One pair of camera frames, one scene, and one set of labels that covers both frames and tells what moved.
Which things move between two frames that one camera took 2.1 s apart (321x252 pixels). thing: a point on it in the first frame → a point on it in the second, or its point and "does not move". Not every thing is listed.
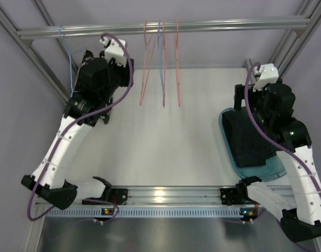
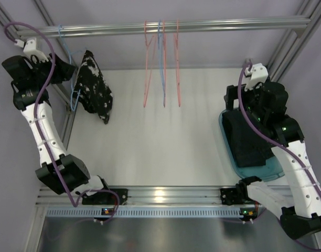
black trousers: [250, 146] does not move
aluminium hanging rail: [162, 28] does not move
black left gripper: [80, 72] → [62, 69]
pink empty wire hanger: [164, 60] does not move
